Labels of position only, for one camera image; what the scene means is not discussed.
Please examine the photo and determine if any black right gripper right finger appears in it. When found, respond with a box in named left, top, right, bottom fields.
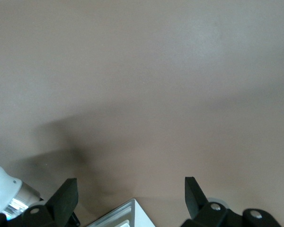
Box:
left=181, top=176, right=281, bottom=227

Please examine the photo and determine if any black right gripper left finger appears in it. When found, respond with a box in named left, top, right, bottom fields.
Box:
left=0, top=177, right=79, bottom=227

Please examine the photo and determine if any white drawer cabinet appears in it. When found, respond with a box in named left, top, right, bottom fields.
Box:
left=86, top=198, right=156, bottom=227

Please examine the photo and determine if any brown table cover sheet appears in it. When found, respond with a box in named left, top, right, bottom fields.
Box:
left=0, top=0, right=284, bottom=227

